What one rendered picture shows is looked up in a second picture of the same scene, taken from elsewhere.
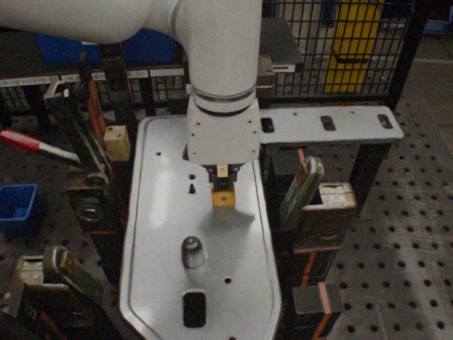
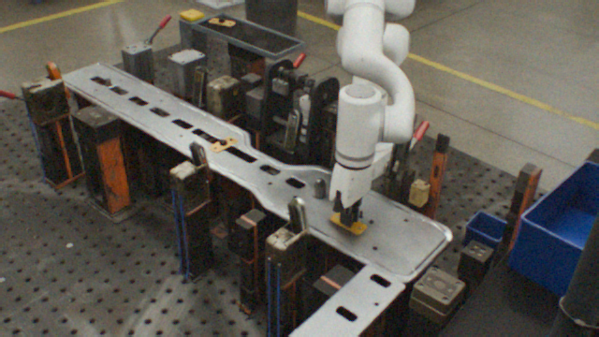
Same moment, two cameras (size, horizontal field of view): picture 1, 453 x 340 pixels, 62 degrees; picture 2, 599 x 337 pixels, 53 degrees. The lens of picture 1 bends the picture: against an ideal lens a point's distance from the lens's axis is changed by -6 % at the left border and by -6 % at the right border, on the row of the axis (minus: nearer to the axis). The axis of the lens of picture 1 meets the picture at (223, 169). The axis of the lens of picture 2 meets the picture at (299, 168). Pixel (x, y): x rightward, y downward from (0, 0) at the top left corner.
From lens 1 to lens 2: 1.43 m
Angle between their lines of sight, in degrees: 88
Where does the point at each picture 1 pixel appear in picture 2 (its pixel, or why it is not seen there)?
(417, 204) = not seen: outside the picture
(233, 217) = (325, 218)
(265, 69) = (427, 285)
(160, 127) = (432, 233)
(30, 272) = not seen: hidden behind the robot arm
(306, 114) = (369, 310)
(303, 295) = (258, 215)
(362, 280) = not seen: outside the picture
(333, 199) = (280, 233)
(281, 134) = (362, 279)
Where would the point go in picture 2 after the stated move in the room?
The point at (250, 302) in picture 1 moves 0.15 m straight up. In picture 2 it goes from (277, 196) to (277, 145)
